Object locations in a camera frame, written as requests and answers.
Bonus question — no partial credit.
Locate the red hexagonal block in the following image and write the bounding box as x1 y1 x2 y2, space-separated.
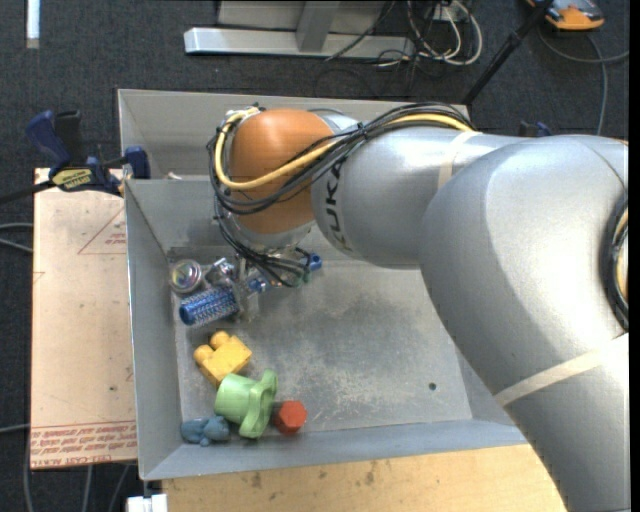
271 400 309 436

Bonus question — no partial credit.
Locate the yellow toy block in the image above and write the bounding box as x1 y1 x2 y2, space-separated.
192 330 253 389

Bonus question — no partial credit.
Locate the brown cardboard board red print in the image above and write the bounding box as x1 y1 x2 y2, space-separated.
29 167 139 471

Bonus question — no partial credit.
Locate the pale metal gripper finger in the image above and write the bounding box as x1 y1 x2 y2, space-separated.
203 256 237 291
233 279 260 322

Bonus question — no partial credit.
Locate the shiny silver round metal piece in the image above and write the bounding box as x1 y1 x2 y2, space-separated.
167 259 205 296

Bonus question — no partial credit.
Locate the green plastic flanged spool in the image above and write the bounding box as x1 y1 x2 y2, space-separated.
213 368 280 440

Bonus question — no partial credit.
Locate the blue toy animal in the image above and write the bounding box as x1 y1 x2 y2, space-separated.
180 415 232 448

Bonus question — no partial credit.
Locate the grey metal bin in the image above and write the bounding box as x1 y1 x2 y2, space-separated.
117 88 527 482

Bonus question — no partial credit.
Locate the blue hair curler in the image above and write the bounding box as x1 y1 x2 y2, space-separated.
178 285 241 329

